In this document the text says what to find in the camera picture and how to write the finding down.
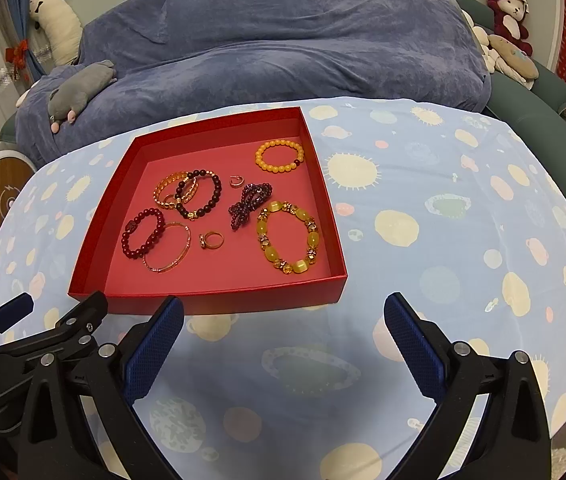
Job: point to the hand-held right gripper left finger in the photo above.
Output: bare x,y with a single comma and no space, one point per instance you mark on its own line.
155,345

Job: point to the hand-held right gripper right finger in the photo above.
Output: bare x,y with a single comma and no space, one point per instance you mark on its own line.
413,345

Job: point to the thin gold bangle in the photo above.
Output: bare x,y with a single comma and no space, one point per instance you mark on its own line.
187,242

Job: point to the red tray box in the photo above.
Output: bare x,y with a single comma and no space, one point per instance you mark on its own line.
228,266

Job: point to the small gold hoop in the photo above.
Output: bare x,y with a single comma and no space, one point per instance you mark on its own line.
233,183

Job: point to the blue planet print sheet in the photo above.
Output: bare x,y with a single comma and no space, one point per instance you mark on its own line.
463,235

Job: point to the grey plush mouse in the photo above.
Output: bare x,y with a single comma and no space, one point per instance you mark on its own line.
78,87

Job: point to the red curtain bow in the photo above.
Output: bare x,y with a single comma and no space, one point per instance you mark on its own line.
17,55

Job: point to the green sofa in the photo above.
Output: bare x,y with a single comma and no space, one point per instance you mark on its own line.
538,110

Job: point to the white plush cow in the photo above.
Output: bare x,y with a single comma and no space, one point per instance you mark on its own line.
63,30

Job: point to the white plush toy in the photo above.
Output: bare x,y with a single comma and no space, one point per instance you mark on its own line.
493,65

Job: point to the cookie plush toy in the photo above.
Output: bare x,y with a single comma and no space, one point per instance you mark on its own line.
513,55

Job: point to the blue curtain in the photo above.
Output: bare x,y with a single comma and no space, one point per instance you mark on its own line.
15,5

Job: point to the blue blanket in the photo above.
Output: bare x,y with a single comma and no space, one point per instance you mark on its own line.
288,35

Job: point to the red plush monkey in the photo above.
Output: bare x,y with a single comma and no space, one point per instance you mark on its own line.
500,15

